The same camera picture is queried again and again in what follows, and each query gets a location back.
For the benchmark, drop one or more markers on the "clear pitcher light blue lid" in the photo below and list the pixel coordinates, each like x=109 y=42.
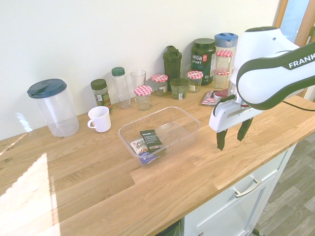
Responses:
x=226 y=40

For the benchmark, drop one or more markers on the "dark green jar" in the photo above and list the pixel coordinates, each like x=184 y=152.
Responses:
x=178 y=89

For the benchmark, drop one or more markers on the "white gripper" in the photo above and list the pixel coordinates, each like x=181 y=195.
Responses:
x=226 y=118

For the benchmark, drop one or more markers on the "white ceramic mug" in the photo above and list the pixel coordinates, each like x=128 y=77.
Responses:
x=99 y=120

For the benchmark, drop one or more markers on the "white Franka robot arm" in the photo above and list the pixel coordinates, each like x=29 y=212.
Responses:
x=258 y=49

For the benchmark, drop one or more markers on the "white counter cabinet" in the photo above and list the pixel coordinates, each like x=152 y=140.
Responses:
x=221 y=211

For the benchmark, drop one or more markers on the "dark Vega protein tub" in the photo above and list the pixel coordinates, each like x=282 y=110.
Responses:
x=203 y=59

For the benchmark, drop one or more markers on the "tall clear drinking glass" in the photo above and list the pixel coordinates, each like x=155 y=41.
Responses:
x=137 y=78

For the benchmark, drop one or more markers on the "red and white chip bag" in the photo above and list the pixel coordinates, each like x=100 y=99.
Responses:
x=209 y=99

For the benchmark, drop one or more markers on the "wooden door frame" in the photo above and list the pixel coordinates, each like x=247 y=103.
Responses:
x=280 y=14

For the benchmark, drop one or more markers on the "blue and white snack bag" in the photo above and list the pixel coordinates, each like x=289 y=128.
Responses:
x=140 y=147

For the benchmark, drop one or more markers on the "clear plastic rectangular container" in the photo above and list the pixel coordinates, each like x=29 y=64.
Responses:
x=182 y=132

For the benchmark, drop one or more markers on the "black snack bar wrapper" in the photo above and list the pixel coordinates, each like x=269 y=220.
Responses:
x=152 y=140

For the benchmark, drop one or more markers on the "clear bottle green cap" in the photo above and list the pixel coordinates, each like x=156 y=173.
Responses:
x=120 y=86

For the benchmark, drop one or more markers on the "dark green shaker bottle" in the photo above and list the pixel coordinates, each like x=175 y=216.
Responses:
x=172 y=64

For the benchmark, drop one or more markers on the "clear pitcher dark blue lid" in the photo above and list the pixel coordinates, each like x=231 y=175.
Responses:
x=56 y=108

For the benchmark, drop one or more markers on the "glass jar red checkered lid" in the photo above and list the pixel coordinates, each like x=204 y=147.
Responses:
x=143 y=97
x=224 y=60
x=220 y=79
x=195 y=82
x=160 y=84

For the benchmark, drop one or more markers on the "spice jar dark lid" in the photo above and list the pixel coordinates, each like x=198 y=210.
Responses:
x=102 y=96

